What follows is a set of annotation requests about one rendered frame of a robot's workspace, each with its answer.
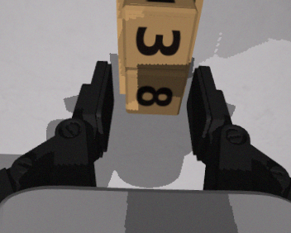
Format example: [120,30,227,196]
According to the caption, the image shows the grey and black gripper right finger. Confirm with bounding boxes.
[187,65,291,201]

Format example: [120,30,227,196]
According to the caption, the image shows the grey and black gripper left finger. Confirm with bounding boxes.
[0,61,114,202]

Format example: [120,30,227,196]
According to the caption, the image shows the brown cardboard cube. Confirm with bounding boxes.
[125,68,187,116]
[122,0,198,71]

